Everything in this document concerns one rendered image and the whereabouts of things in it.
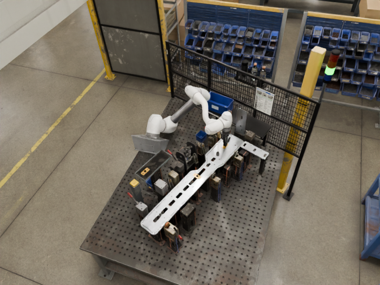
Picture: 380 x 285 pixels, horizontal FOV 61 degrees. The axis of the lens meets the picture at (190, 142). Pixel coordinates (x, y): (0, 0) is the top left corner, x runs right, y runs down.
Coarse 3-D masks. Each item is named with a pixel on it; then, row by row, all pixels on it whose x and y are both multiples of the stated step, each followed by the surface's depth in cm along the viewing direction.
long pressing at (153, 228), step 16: (240, 144) 338; (208, 160) 325; (224, 160) 324; (192, 176) 312; (208, 176) 311; (176, 192) 300; (192, 192) 300; (160, 208) 290; (176, 208) 289; (144, 224) 279; (160, 224) 279
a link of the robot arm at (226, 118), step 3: (225, 111) 303; (222, 114) 302; (225, 114) 300; (228, 114) 300; (222, 117) 301; (225, 117) 299; (228, 117) 299; (231, 117) 302; (222, 120) 301; (225, 120) 301; (228, 120) 301; (231, 120) 304; (225, 123) 301; (228, 123) 303; (231, 123) 307; (225, 126) 303; (228, 126) 306
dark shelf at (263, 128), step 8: (200, 104) 378; (208, 112) 371; (232, 112) 367; (232, 120) 357; (248, 120) 356; (256, 120) 356; (248, 128) 348; (256, 128) 348; (264, 128) 347; (256, 136) 343; (264, 136) 343
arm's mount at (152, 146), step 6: (132, 138) 364; (138, 138) 361; (144, 138) 358; (138, 144) 370; (144, 144) 365; (150, 144) 363; (156, 144) 359; (162, 144) 365; (144, 150) 375; (150, 150) 371; (156, 150) 368
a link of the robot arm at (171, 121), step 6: (204, 90) 346; (204, 96) 345; (192, 102) 354; (180, 108) 366; (186, 108) 360; (192, 108) 360; (174, 114) 371; (180, 114) 366; (186, 114) 368; (168, 120) 373; (174, 120) 372; (168, 126) 374; (174, 126) 376; (162, 132) 380; (168, 132) 383
